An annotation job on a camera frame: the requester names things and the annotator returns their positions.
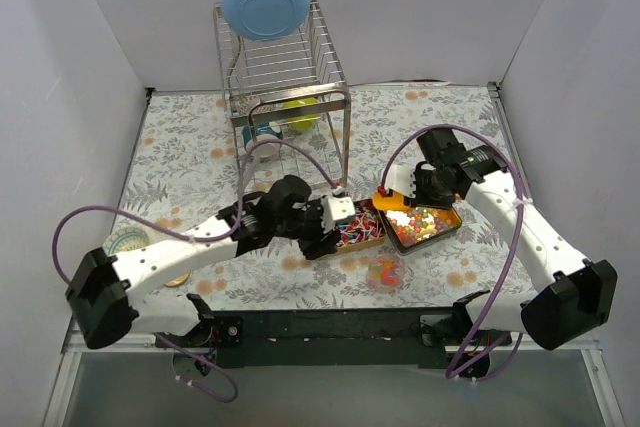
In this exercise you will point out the yellow plastic scoop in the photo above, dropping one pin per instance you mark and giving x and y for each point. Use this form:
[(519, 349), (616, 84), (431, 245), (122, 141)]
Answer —
[(395, 201)]

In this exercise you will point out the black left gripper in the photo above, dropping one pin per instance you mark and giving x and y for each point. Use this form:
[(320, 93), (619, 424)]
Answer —
[(316, 235)]

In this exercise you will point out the blue and white mug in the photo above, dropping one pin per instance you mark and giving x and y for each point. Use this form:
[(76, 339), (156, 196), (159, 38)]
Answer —
[(260, 133)]

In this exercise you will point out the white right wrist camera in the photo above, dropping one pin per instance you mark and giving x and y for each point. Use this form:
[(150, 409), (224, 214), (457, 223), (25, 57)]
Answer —
[(399, 178)]

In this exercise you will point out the aluminium table edge rail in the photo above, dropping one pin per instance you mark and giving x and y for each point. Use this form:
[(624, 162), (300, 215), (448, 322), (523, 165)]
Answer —
[(329, 382)]

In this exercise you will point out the clear plastic jar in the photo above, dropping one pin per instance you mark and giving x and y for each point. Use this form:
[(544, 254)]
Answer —
[(385, 273)]

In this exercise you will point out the steel wire dish rack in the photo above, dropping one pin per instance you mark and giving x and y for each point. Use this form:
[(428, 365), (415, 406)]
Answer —
[(296, 81)]

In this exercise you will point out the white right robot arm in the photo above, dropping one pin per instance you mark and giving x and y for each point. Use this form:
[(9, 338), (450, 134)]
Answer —
[(572, 294)]

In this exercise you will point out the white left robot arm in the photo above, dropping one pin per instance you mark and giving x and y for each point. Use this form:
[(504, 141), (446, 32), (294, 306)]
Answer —
[(108, 294)]

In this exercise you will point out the blue plate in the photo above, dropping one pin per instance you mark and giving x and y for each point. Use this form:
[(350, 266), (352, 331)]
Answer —
[(262, 20)]

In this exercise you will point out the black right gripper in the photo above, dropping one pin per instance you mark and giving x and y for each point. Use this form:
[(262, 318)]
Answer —
[(417, 192)]

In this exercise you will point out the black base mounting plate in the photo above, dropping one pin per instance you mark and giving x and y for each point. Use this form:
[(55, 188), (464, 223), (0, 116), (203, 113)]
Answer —
[(329, 337)]

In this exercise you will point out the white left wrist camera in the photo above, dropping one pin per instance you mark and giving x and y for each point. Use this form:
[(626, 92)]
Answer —
[(337, 208)]

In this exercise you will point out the gold round jar lid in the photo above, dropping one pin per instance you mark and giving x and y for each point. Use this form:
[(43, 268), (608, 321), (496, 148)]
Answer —
[(178, 281)]

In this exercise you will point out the square tin of star candies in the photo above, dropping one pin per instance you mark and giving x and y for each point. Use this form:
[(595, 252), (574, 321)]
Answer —
[(419, 227)]

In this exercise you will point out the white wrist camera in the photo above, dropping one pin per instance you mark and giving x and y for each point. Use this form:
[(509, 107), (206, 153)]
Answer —
[(337, 208), (399, 178)]

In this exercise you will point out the gold tin of small items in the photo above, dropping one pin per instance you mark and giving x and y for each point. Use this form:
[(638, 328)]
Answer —
[(365, 230)]

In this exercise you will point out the patterned ceramic bowl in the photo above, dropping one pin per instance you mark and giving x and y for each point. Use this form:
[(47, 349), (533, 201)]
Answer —
[(127, 238)]

